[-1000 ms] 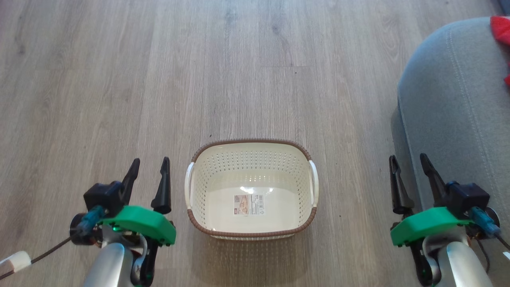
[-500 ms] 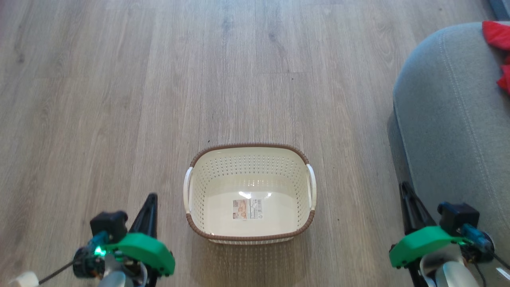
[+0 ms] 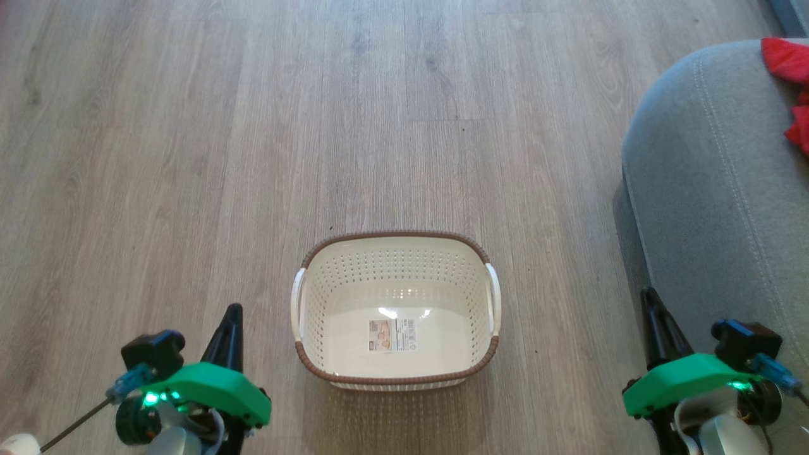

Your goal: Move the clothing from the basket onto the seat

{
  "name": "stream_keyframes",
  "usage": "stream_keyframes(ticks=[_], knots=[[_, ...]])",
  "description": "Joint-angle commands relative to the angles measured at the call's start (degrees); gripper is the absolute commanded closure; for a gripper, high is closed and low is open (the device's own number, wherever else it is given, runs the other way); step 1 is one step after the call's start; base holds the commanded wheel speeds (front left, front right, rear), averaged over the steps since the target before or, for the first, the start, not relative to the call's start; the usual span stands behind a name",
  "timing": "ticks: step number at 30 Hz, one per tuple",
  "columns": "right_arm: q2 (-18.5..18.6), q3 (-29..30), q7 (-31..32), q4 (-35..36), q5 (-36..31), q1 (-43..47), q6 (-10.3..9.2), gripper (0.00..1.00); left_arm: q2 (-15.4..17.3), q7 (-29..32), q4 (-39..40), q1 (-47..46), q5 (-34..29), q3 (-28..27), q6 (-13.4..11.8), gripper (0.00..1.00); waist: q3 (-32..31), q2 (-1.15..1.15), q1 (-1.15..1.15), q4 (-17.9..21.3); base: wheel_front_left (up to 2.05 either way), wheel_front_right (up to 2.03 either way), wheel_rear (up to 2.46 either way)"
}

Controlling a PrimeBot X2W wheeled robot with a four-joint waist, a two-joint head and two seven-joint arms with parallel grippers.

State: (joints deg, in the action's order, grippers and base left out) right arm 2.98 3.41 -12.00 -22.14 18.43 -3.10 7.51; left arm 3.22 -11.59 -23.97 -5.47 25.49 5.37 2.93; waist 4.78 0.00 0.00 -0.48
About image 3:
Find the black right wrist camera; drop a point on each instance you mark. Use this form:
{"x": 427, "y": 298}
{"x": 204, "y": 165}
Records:
{"x": 746, "y": 344}

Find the grey sofa seat module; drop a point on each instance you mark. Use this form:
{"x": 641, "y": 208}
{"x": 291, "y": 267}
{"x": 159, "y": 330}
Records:
{"x": 714, "y": 221}

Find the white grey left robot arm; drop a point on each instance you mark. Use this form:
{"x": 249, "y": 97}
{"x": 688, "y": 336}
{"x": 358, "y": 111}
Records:
{"x": 174, "y": 442}

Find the blue camera connector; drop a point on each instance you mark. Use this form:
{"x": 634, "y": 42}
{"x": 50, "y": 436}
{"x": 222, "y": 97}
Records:
{"x": 129, "y": 380}
{"x": 774, "y": 370}

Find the red cloth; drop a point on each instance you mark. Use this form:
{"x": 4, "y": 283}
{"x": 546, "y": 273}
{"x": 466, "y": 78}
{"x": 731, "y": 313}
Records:
{"x": 784, "y": 60}

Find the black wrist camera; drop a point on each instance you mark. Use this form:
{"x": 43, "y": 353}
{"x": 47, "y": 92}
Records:
{"x": 746, "y": 344}
{"x": 155, "y": 351}

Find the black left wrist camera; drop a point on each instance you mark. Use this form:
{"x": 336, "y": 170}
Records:
{"x": 155, "y": 351}

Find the paper label in basket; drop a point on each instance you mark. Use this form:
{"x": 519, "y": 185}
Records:
{"x": 393, "y": 335}

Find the cream plastic laundry basket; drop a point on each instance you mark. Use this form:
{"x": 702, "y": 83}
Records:
{"x": 354, "y": 284}

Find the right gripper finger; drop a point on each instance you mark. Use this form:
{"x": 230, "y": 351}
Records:
{"x": 670, "y": 436}
{"x": 663, "y": 341}

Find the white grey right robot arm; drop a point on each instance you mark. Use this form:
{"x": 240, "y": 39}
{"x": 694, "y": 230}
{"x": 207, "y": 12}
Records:
{"x": 727, "y": 439}

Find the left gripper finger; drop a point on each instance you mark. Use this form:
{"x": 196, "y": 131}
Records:
{"x": 227, "y": 344}
{"x": 235, "y": 442}

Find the blue left camera connector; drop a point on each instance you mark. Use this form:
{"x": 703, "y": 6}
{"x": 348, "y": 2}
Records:
{"x": 129, "y": 380}

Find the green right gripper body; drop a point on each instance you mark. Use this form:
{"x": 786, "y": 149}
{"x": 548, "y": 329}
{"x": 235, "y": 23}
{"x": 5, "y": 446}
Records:
{"x": 682, "y": 379}

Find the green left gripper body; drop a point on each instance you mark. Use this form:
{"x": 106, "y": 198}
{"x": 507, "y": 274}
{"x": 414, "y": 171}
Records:
{"x": 215, "y": 385}

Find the blue right camera connector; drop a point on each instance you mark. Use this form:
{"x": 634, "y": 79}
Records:
{"x": 774, "y": 370}

